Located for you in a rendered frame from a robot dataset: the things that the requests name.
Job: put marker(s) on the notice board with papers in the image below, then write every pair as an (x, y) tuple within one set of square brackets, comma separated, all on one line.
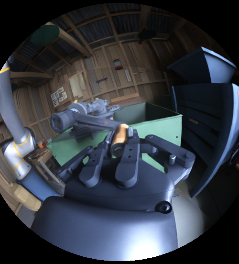
[(58, 95)]

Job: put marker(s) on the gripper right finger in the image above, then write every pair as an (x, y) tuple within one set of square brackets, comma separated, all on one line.
[(129, 160)]

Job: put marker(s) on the wooden workbench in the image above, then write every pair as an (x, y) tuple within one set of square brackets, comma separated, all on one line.
[(41, 158)]

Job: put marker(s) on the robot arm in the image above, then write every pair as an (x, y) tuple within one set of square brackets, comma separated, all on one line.
[(12, 107)]

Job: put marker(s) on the wooden planks stack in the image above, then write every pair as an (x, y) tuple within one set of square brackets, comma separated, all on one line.
[(124, 98)]

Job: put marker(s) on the grey crank with wooden grip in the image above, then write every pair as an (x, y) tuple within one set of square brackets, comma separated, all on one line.
[(90, 122)]

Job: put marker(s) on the grey crank rest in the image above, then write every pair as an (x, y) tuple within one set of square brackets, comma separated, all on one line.
[(84, 135)]

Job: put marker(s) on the black wall bracket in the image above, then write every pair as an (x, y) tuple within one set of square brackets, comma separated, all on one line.
[(101, 80)]

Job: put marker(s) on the red wall lantern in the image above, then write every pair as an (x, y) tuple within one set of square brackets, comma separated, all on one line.
[(117, 64)]

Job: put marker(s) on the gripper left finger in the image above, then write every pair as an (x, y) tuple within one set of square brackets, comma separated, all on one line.
[(90, 165)]

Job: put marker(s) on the dark blue hopper machine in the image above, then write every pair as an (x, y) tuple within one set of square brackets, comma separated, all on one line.
[(210, 123)]

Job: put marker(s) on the green treater body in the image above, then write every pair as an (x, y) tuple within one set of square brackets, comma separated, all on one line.
[(162, 132)]

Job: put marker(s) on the white narrow wall sign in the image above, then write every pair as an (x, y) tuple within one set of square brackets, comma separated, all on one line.
[(127, 75)]

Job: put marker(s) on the cream wall window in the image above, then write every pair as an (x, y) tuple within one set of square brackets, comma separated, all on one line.
[(77, 85)]

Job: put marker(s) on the green round ceiling lamp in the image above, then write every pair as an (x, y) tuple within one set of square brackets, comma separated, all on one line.
[(147, 34), (45, 35)]

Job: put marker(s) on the grey bevel gear drive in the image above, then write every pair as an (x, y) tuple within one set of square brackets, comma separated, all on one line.
[(96, 107)]

